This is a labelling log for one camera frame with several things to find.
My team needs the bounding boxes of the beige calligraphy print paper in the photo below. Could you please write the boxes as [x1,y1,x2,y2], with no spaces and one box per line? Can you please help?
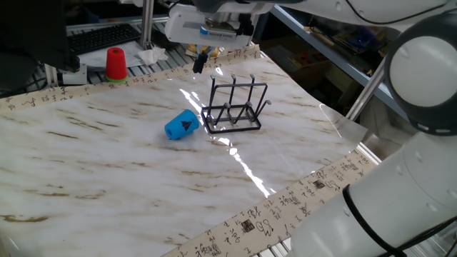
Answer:
[0,44,379,257]

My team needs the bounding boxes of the blue plastic cup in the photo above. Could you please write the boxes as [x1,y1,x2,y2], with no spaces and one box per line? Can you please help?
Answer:
[164,109,200,141]

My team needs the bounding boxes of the white power adapter box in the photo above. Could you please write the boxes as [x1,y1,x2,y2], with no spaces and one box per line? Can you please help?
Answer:
[56,64,89,86]

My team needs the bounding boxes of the crumpled white tissue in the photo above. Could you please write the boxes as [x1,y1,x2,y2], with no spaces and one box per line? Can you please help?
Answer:
[137,46,169,66]

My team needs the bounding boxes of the red plastic cup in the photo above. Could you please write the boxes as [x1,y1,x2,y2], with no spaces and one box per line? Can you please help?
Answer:
[105,46,129,80]

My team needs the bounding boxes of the upright aluminium profile post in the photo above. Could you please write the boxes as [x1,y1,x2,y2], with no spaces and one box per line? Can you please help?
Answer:
[139,0,155,49]

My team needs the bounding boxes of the grey metal shelf beam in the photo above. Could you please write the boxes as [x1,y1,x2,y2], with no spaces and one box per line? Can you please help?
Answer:
[269,5,410,121]

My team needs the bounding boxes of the glossy marble pattern mat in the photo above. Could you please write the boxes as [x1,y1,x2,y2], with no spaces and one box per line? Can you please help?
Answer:
[0,56,368,257]

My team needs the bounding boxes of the white paper sheet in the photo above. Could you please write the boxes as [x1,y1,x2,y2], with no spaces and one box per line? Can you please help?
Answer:
[76,39,144,69]

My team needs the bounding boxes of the black arm cable with straps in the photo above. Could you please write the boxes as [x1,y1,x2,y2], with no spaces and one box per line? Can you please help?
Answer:
[341,0,457,257]

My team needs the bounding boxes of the slanted aluminium profile post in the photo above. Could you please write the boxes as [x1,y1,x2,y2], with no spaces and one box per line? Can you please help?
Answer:
[345,59,388,122]

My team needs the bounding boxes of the green plastic cup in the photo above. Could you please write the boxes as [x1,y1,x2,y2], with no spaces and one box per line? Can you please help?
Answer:
[104,74,129,84]

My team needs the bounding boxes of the black computer keyboard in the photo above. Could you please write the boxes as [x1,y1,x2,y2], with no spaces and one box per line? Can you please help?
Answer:
[66,23,142,56]

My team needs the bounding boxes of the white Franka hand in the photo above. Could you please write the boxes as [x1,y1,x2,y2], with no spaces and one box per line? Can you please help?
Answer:
[164,4,258,74]

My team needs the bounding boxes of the colourful puzzle board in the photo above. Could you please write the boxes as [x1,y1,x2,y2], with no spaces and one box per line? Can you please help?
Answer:
[288,49,324,69]

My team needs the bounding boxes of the black wire cup rack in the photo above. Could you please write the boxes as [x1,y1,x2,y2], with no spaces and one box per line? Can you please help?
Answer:
[200,74,272,135]

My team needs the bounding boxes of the black computer monitor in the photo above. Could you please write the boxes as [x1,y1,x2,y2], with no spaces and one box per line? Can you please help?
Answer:
[0,0,81,72]

